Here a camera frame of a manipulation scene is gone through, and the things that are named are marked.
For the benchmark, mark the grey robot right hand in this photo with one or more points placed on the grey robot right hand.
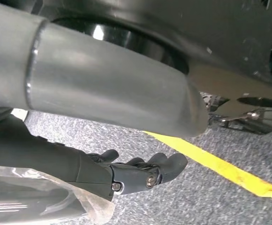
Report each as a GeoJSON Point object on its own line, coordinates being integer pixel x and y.
{"type": "Point", "coordinates": [103, 87]}

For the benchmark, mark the clear plastic film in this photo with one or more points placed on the clear plastic film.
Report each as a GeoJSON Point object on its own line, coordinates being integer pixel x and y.
{"type": "Point", "coordinates": [32, 198]}

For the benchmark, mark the yellow floor tape line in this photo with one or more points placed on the yellow floor tape line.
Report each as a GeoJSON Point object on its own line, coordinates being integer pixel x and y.
{"type": "Point", "coordinates": [220, 165]}

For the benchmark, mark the shiny metal robot right foot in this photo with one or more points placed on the shiny metal robot right foot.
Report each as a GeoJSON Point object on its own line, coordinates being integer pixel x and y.
{"type": "Point", "coordinates": [255, 124]}

